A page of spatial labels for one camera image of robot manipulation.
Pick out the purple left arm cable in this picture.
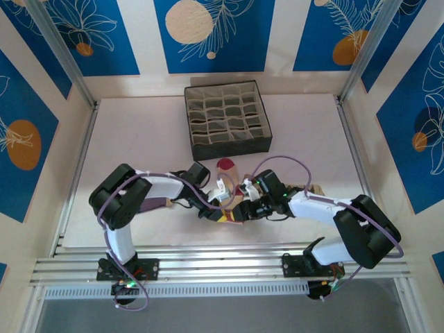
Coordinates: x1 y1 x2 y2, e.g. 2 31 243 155
96 171 223 311

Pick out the purple sock with beige toe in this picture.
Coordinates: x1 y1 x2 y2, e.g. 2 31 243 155
140 194 176 213

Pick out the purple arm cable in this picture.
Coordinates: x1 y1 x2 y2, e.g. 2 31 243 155
96 171 223 311
246 155 405 302

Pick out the blue floral wall panel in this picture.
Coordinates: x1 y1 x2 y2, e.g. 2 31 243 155
0 48 60 223
0 0 73 101
292 0 428 73
43 0 141 78
360 0 444 94
153 0 275 74
376 33 444 215

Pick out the aluminium mounting rail frame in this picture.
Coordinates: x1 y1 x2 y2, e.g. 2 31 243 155
29 244 413 287

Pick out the black controller board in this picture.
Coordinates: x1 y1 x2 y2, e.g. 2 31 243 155
307 279 344 302
110 280 140 306

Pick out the aluminium side rail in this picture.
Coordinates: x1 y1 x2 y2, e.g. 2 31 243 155
51 103 100 257
335 96 391 250

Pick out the aluminium frame post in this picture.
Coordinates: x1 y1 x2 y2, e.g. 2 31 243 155
336 0 426 105
26 0 97 108

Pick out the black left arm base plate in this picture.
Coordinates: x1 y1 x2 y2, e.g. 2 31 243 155
96 257 160 282

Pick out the brown checkered sock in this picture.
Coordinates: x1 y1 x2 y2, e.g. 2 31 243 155
284 182 326 198

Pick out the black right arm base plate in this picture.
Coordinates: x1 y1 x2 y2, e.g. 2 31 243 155
281 255 346 280

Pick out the white slotted cable duct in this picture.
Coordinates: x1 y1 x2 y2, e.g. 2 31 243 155
44 281 309 300

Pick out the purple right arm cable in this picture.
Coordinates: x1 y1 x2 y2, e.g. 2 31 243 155
246 155 405 302

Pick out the beige sock with red toe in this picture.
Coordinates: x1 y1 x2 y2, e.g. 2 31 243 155
214 157 246 226

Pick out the black fabric sock organizer box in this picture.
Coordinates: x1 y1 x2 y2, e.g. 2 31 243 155
182 80 274 162

